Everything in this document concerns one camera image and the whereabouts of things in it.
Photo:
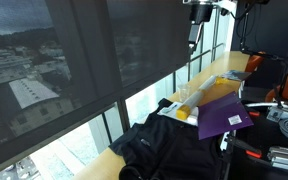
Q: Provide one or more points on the black zip jersey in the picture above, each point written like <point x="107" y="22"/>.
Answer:
<point x="170" y="150"/>

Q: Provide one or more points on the dark roller window blind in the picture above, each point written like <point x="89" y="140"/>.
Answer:
<point x="27" y="66"/>
<point x="147" y="40"/>

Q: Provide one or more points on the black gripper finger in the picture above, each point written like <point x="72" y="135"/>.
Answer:
<point x="192" y="40"/>
<point x="199" y="30"/>

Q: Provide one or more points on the silver metal rail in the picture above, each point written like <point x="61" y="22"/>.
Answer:
<point x="264" y="104"/>

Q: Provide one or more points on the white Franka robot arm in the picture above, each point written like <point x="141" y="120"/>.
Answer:
<point x="230" y="4"/>

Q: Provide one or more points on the dark printed brochure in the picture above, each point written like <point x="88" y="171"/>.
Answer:
<point x="237" y="75"/>

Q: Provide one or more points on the clear plastic cup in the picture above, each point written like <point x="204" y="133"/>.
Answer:
<point x="184" y="92"/>

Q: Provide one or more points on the white tube with yellow caps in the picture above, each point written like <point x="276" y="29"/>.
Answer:
<point x="197" y="96"/>

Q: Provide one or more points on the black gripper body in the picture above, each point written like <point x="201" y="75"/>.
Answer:
<point x="201" y="12"/>

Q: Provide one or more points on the purple plastic folder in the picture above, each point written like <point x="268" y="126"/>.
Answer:
<point x="222" y="116"/>

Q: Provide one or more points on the black camera stand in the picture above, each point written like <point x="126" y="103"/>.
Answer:
<point x="267" y="56"/>

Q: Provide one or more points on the aluminium extrusion profile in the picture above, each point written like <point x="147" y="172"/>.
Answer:
<point x="287" y="160"/>

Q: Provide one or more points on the silver mounting bracket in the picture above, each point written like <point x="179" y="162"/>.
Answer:
<point x="275" y="115"/>

